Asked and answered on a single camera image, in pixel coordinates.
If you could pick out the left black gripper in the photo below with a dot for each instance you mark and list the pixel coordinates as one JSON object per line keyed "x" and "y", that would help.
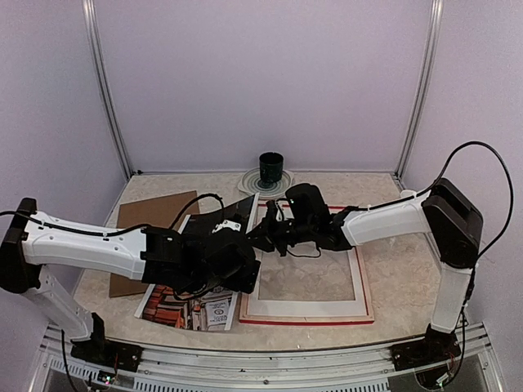
{"x": 236, "y": 283}

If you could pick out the white striped ceramic plate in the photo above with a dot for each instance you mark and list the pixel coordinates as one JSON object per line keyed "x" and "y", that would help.
{"x": 250, "y": 183}

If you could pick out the cat photo print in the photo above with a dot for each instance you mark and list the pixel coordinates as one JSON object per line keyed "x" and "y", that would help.
{"x": 212, "y": 311}

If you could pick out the left aluminium corner post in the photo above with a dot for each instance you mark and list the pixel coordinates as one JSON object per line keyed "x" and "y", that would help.
{"x": 94, "y": 39}

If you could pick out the right aluminium corner post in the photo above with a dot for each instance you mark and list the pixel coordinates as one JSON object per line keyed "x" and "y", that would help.
{"x": 429, "y": 55}

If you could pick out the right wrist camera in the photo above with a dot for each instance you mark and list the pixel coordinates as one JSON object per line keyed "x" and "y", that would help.
{"x": 274, "y": 211}

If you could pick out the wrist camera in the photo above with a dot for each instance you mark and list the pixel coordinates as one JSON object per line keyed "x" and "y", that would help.
{"x": 274, "y": 211}
{"x": 227, "y": 224}

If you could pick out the dark green cup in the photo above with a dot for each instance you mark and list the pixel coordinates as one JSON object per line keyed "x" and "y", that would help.
{"x": 271, "y": 167}

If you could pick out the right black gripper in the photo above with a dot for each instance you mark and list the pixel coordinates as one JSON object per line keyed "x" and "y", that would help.
{"x": 265, "y": 231}

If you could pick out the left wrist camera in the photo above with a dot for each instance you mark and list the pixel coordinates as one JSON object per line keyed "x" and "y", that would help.
{"x": 227, "y": 224}

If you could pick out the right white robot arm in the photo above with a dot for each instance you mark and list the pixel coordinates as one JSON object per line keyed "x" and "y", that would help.
{"x": 441, "y": 212}

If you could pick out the red wooden picture frame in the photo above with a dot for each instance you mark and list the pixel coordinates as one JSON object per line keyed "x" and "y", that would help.
{"x": 367, "y": 294}

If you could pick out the aluminium corner post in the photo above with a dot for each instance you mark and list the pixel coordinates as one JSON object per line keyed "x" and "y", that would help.
{"x": 94, "y": 39}
{"x": 429, "y": 55}

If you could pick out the brown cardboard backing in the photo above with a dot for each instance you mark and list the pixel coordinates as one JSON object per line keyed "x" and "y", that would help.
{"x": 161, "y": 212}

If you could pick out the white photo mat board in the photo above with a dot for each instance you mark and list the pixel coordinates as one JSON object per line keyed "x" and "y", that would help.
{"x": 306, "y": 304}

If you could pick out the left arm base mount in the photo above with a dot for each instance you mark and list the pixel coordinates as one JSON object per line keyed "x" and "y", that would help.
{"x": 105, "y": 352}

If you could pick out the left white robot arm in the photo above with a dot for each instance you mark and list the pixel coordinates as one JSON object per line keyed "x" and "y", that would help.
{"x": 34, "y": 241}

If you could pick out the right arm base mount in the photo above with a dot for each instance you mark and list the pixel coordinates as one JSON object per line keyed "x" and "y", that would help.
{"x": 439, "y": 351}

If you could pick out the aluminium front rail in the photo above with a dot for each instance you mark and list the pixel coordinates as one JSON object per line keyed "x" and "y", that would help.
{"x": 163, "y": 368}

